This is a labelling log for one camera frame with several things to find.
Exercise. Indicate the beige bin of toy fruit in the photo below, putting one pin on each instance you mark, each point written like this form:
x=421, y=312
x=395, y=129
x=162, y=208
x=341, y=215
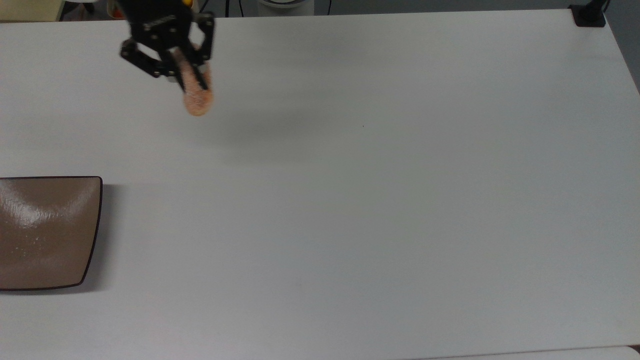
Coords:
x=114, y=11

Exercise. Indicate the brown square ceramic plate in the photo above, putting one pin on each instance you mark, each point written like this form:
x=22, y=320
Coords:
x=47, y=235

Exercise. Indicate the black table clamp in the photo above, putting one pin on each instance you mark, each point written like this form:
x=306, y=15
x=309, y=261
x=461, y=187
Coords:
x=589, y=16

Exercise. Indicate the beige cardboard box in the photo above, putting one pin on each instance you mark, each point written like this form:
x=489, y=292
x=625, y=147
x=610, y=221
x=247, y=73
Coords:
x=27, y=9

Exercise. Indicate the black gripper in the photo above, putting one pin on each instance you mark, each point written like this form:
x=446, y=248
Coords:
x=157, y=22

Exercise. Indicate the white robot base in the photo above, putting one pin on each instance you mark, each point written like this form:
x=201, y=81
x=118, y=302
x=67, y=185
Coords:
x=285, y=6

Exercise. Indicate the sugared orange bread roll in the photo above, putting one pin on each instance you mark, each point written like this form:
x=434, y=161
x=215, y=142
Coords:
x=198, y=102

